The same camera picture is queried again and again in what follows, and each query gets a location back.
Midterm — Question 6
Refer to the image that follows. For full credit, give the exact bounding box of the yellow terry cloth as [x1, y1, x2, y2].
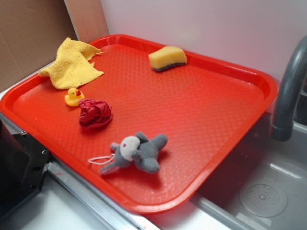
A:
[38, 38, 104, 90]

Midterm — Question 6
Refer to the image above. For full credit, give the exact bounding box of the crumpled red cloth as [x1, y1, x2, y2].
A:
[78, 99, 112, 129]

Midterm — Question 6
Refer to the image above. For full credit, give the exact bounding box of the red plastic tray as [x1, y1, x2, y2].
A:
[0, 35, 277, 214]

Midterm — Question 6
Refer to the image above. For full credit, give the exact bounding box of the grey plush bunny toy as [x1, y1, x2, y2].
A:
[88, 132, 168, 175]

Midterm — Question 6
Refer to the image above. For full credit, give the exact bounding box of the yellow sponge with grey pad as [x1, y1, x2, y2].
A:
[148, 46, 188, 71]

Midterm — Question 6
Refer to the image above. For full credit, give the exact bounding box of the yellow rubber duck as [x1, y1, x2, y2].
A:
[64, 88, 85, 106]

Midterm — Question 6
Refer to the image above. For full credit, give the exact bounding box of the grey toy sink basin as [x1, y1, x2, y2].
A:
[192, 117, 307, 230]

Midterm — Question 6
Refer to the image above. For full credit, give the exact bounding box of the grey toy faucet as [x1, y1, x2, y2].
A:
[270, 37, 307, 141]

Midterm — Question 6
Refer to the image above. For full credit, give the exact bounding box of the brown cardboard panel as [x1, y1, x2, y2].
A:
[0, 0, 109, 92]

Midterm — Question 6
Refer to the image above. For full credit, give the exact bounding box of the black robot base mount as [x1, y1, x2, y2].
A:
[0, 122, 50, 221]

